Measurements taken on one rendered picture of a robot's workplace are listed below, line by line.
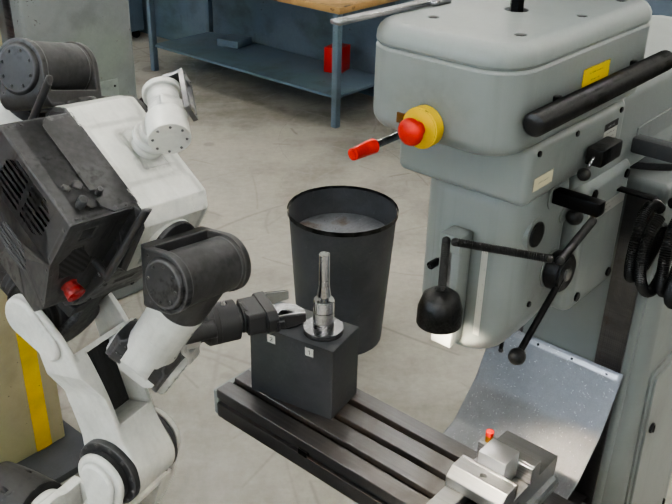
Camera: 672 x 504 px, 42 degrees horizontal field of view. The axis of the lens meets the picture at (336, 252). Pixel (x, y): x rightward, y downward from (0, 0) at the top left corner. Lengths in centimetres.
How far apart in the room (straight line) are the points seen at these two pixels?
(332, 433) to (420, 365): 186
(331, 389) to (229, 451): 144
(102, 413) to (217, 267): 50
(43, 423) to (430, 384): 153
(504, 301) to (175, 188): 57
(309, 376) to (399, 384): 174
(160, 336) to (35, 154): 35
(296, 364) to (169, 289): 70
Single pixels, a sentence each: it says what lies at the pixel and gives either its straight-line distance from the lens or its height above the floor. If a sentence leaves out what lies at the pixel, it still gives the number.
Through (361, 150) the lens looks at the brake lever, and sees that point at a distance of 130.
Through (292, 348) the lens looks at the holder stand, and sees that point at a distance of 193.
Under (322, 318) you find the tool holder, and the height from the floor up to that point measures 116.
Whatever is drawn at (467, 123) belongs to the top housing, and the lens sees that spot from 121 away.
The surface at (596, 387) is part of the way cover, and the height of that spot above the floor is 104.
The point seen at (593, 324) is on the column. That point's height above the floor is 117.
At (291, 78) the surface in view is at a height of 23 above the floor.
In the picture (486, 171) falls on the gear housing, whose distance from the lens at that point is 134.
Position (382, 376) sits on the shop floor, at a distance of 370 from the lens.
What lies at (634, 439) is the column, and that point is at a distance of 212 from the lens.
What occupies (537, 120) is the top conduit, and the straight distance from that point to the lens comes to 119.
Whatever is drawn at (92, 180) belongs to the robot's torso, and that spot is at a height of 166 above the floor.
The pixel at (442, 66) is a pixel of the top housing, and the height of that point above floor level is 185.
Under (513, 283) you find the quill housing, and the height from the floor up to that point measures 147.
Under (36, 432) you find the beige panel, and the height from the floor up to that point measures 12.
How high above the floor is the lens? 218
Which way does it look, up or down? 28 degrees down
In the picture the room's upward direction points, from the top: 1 degrees clockwise
